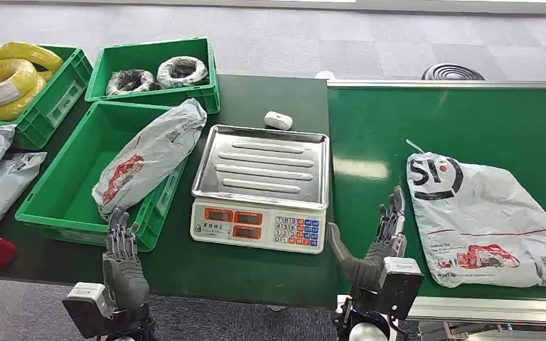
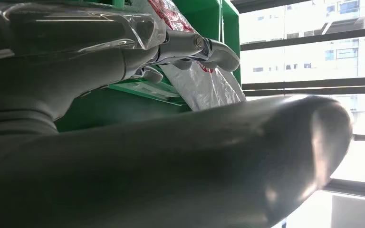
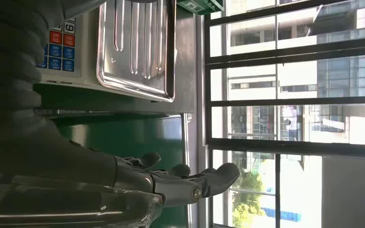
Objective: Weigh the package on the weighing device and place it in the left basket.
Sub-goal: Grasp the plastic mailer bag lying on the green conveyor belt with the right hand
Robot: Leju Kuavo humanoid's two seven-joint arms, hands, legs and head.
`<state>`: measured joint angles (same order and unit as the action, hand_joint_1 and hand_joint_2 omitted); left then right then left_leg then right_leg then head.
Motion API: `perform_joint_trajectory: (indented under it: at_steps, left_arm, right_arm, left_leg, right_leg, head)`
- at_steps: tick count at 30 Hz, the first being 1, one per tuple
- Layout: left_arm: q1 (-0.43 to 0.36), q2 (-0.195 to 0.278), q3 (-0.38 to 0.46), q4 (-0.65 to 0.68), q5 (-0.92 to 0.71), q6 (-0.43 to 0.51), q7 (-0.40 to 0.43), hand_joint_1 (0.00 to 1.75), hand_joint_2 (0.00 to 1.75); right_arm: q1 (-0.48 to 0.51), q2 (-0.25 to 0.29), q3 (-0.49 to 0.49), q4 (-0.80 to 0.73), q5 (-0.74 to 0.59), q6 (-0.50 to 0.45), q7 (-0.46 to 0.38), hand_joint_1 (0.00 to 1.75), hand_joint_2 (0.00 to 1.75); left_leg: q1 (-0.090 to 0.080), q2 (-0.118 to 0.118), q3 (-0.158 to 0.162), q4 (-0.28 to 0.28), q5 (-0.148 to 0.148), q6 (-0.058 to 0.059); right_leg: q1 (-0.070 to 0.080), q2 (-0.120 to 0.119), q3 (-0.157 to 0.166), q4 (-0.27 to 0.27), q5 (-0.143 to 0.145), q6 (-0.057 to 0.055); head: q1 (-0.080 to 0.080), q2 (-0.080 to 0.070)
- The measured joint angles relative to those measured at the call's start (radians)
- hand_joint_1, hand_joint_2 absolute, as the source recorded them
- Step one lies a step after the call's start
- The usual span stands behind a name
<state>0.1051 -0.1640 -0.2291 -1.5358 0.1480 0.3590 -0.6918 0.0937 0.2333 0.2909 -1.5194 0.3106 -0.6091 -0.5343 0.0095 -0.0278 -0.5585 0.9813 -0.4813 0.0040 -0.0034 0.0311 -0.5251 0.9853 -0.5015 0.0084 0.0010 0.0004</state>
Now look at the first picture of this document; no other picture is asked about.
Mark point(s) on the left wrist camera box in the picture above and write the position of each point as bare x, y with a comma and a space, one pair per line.
84, 306

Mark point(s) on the green basket with yellow coils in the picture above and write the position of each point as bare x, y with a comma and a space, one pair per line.
61, 99

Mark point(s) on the large grey courier package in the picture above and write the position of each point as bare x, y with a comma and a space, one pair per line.
485, 221

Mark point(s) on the long grey courier package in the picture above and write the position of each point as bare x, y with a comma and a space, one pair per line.
153, 150

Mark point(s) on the black round ribbed object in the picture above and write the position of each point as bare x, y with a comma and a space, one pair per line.
452, 73

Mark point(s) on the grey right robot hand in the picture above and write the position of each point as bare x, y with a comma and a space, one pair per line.
365, 273

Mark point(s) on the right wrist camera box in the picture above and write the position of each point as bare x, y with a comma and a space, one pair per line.
400, 284

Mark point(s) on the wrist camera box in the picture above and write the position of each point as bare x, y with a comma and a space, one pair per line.
400, 284
84, 306

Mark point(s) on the large green plastic basket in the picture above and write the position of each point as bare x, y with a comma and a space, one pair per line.
68, 188

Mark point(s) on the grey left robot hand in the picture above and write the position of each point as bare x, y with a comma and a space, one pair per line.
124, 273

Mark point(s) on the small white round object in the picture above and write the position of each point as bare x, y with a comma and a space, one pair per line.
325, 75

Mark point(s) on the green basket with wrapped coils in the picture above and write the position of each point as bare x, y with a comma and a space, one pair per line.
150, 49

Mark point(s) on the green conveyor belt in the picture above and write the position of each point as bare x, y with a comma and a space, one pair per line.
376, 141

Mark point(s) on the white electronic scale steel tray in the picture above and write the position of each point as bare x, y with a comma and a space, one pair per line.
261, 174

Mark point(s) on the small white case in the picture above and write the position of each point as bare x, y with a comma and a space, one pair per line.
278, 121

